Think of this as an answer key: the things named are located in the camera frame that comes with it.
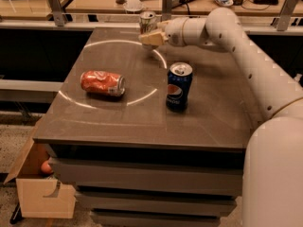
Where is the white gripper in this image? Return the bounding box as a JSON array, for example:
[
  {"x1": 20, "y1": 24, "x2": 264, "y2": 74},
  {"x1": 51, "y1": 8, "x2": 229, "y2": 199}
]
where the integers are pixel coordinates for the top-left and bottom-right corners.
[{"x1": 138, "y1": 18, "x2": 187, "y2": 46}]

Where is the green white 7up can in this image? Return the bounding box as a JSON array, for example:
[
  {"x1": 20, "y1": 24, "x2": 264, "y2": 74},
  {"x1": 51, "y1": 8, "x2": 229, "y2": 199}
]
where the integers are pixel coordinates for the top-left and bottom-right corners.
[{"x1": 139, "y1": 10, "x2": 156, "y2": 34}]

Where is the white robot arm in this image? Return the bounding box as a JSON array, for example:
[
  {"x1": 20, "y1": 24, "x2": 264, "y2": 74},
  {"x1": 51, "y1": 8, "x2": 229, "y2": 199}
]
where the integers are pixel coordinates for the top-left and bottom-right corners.
[{"x1": 139, "y1": 8, "x2": 303, "y2": 227}]

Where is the blue Pepsi can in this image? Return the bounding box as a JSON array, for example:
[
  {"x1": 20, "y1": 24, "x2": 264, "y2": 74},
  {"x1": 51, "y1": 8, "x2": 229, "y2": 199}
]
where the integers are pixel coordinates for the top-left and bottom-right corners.
[{"x1": 166, "y1": 62, "x2": 193, "y2": 111}]

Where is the crushed orange soda can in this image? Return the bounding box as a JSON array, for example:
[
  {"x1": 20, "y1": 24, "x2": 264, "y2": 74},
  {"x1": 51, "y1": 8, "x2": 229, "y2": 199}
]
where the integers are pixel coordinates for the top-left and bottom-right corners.
[{"x1": 80, "y1": 70, "x2": 125, "y2": 96}]

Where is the clear plastic cup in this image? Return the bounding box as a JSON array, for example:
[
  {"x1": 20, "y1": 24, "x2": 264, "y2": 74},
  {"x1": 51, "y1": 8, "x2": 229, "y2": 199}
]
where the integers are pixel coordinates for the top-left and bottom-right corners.
[{"x1": 123, "y1": 0, "x2": 144, "y2": 13}]

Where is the grey drawer cabinet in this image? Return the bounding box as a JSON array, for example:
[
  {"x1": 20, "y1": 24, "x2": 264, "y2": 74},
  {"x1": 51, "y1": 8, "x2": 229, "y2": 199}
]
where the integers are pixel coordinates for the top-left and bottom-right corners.
[{"x1": 34, "y1": 28, "x2": 262, "y2": 227}]

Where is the orange ball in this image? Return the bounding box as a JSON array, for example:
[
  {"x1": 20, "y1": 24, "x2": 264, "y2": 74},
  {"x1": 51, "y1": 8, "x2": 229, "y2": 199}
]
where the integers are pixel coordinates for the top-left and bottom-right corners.
[{"x1": 41, "y1": 161, "x2": 53, "y2": 175}]

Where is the cardboard box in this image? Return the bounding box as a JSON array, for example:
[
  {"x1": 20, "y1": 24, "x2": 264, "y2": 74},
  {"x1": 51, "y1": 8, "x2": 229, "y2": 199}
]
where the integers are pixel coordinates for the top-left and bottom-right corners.
[{"x1": 4, "y1": 122, "x2": 76, "y2": 218}]

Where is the metal bracket middle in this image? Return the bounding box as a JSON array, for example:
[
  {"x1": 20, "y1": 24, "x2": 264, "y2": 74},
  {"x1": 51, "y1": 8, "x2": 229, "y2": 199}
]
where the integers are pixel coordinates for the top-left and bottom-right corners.
[{"x1": 161, "y1": 0, "x2": 172, "y2": 21}]

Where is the metal bracket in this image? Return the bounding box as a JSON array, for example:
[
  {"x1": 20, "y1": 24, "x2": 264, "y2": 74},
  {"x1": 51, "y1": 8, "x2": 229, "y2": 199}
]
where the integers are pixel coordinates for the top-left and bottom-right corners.
[
  {"x1": 161, "y1": 0, "x2": 172, "y2": 21},
  {"x1": 274, "y1": 0, "x2": 300, "y2": 31},
  {"x1": 47, "y1": 0, "x2": 67, "y2": 26}
]

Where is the metal bracket left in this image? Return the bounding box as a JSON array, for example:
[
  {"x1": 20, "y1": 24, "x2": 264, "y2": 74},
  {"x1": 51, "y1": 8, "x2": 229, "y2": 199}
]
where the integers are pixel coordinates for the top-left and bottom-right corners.
[{"x1": 47, "y1": 0, "x2": 67, "y2": 26}]

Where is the metal bracket right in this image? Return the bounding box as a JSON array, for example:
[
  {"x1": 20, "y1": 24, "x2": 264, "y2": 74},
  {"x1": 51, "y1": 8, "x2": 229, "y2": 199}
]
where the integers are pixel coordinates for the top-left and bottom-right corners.
[{"x1": 274, "y1": 0, "x2": 300, "y2": 31}]

